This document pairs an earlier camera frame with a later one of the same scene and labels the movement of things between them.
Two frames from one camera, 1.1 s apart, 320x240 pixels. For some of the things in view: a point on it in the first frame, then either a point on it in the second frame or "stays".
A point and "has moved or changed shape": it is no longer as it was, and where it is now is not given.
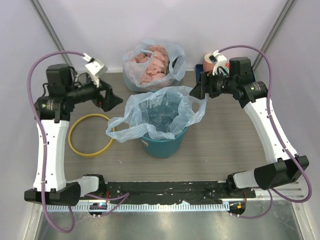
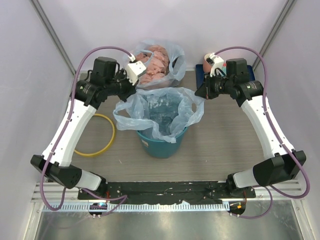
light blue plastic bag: x=161 y=112 has moved or changed shape
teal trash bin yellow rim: x=163 y=148 stays
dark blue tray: x=199 y=69 stays
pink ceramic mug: x=208 y=64 stays
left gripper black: x=110 y=100 to x=131 y=90
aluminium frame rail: x=292 y=192 stays
